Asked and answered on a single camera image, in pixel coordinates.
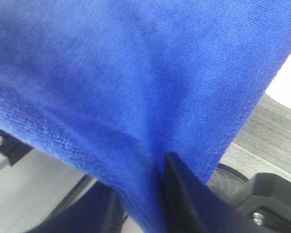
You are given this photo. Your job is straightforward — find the blue microfibre towel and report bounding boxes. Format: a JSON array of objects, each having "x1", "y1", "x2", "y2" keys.
[{"x1": 0, "y1": 0, "x2": 291, "y2": 233}]

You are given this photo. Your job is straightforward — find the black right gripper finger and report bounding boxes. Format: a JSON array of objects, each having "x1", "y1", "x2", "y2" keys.
[{"x1": 162, "y1": 152, "x2": 207, "y2": 233}]

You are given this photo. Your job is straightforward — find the black bracket with screw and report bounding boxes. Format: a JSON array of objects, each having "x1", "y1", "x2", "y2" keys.
[{"x1": 0, "y1": 129, "x2": 33, "y2": 166}]

